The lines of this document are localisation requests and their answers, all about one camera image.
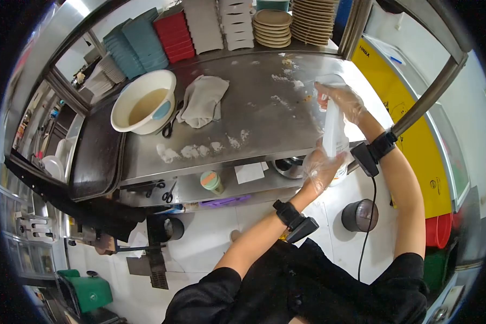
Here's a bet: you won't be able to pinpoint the stack of teal trays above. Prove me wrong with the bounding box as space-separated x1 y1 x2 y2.
103 8 170 80

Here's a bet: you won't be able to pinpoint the large stack of tan plates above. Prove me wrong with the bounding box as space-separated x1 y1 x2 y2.
290 0 340 47

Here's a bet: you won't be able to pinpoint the black hand tool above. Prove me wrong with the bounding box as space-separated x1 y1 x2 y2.
125 180 167 198

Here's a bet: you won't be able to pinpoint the grey cloth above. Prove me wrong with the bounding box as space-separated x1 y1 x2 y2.
176 75 231 129

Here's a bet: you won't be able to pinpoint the person's right hand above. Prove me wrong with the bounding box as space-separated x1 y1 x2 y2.
314 81 367 126

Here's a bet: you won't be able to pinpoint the black round bin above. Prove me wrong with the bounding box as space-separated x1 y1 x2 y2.
341 198 380 233

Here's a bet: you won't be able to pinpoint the blue scoop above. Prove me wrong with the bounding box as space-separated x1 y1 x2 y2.
151 100 172 121

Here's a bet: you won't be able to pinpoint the stack of white plates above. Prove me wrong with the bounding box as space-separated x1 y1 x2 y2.
84 53 126 96

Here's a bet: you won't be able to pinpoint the stack of grey trays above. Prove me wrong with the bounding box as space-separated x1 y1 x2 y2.
182 0 224 55

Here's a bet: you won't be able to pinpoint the white bowl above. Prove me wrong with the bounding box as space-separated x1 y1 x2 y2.
41 156 66 182

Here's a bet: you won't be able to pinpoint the black wrist band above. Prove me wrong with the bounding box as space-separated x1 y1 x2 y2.
350 130 399 178
273 199 320 244

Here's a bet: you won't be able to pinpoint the steel pot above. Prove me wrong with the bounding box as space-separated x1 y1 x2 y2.
272 156 309 180

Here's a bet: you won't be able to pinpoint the green plastic box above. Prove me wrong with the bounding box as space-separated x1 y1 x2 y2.
56 269 114 315

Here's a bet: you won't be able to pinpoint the black scissors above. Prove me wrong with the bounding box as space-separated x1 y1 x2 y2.
161 101 185 139
161 181 178 204

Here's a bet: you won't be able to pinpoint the white spray bottle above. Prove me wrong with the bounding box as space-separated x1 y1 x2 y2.
318 92 351 188

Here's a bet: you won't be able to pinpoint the green lidded cup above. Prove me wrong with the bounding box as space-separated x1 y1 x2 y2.
199 170 225 196

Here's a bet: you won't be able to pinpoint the red bucket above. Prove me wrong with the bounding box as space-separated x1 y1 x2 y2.
425 212 453 249

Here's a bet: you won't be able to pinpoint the dark brown tray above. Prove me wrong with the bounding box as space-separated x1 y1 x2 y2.
68 104 126 202

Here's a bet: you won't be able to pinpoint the person's left hand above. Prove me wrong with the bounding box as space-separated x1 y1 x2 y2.
302 139 347 195

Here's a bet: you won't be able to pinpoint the stack of white trays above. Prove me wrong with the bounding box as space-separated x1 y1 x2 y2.
218 0 255 52

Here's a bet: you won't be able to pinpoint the steel drawer cabinet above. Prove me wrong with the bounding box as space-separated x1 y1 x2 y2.
0 162 70 281

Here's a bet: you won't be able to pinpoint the purple plastic tool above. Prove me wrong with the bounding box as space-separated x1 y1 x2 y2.
199 195 252 208

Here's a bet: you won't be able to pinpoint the small stack of tan plates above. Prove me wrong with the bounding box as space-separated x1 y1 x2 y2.
252 9 292 49

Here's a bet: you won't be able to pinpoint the person's right fingers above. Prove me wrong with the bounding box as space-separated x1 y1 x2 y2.
314 81 339 108

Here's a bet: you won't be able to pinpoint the white plastic basin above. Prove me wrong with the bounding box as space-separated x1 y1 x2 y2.
110 69 177 135

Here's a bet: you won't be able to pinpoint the person's body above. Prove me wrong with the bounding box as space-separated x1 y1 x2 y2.
162 238 430 324

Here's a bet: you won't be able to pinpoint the green bucket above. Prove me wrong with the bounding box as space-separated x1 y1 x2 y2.
423 249 450 293

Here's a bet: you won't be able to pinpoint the black pot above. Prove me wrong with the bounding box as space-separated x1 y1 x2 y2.
161 217 185 243

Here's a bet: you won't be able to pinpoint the yellow chest freezer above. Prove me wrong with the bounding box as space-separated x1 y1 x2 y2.
350 34 471 220

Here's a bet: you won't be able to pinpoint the stack of red trays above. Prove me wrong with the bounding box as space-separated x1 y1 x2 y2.
153 11 196 65

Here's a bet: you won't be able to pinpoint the person's left fingers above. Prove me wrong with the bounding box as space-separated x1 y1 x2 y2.
326 152 347 173

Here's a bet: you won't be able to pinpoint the white paper sheet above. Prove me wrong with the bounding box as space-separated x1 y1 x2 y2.
234 161 269 185

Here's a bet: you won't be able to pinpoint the stack of teal bowls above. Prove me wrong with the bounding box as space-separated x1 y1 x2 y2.
255 0 291 12

